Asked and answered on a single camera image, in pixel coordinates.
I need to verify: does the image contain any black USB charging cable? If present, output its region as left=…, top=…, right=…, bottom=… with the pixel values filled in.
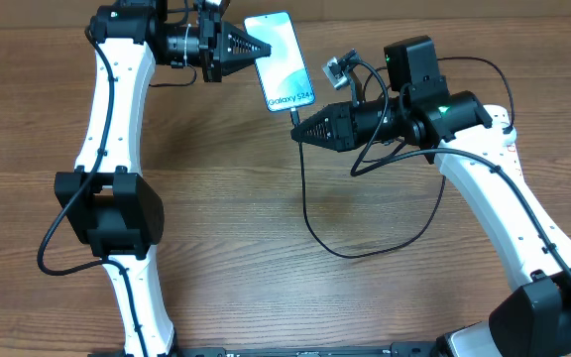
left=288, top=56, right=516, bottom=261

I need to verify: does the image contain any blue Galaxy smartphone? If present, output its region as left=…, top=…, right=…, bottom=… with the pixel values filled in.
left=243, top=12, right=315, bottom=112

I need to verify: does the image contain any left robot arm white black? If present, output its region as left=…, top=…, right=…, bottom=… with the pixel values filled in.
left=37, top=0, right=271, bottom=356

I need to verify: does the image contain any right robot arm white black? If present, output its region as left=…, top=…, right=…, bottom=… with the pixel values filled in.
left=291, top=36, right=571, bottom=356

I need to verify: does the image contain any white charger plug adapter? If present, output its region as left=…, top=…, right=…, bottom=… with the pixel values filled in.
left=498, top=125, right=516, bottom=147

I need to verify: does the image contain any white power strip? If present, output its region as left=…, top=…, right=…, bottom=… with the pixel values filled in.
left=484, top=104, right=523, bottom=180

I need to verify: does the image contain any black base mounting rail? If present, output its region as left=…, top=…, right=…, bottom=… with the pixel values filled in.
left=86, top=340, right=445, bottom=357

